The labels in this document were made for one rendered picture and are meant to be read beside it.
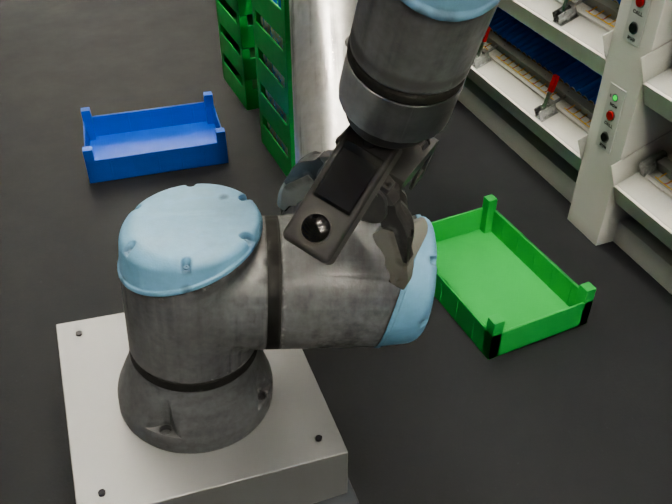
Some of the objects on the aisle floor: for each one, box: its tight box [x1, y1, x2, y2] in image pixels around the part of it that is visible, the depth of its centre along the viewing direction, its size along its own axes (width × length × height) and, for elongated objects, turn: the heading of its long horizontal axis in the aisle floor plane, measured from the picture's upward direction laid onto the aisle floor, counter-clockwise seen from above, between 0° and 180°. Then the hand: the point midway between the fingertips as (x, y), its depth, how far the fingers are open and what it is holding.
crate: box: [81, 91, 228, 183], centre depth 166 cm, size 30×20×8 cm
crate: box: [260, 112, 295, 177], centre depth 167 cm, size 30×20×8 cm
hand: (336, 252), depth 73 cm, fingers open, 14 cm apart
